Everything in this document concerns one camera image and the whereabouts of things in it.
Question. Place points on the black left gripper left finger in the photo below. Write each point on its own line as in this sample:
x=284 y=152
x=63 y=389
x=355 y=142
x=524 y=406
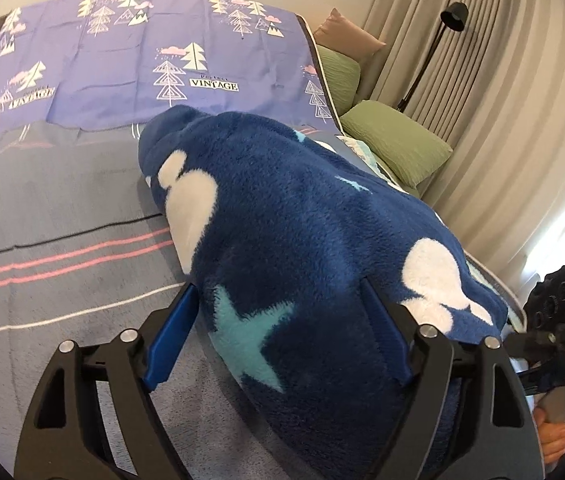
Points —
x=92 y=416

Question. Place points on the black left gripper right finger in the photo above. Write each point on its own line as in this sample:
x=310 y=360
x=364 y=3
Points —
x=465 y=414

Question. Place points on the navy fleece star garment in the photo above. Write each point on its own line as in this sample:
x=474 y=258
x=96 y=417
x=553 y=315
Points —
x=279 y=235

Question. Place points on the person's right hand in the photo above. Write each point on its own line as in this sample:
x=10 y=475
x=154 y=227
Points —
x=551 y=437

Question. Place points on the grey striped bed sheet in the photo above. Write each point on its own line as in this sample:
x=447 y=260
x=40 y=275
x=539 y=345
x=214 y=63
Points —
x=85 y=254

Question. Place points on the near green cushion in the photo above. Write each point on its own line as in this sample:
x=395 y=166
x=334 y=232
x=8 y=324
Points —
x=412 y=152

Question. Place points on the green cushion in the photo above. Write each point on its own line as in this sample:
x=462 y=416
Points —
x=412 y=152
x=342 y=75

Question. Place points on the beige pleated curtain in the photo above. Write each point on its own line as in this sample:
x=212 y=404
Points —
x=496 y=94

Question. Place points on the black floor lamp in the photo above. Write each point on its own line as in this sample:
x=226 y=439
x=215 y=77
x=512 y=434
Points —
x=453 y=18

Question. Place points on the far green cushion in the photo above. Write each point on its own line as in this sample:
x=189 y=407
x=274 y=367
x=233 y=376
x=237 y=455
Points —
x=342 y=75

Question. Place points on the purple tree print pillowcase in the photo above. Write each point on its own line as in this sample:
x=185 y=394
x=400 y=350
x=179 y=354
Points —
x=104 y=64

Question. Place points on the pink cushion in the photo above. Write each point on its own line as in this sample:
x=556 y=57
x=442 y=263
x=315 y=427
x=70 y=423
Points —
x=339 y=34

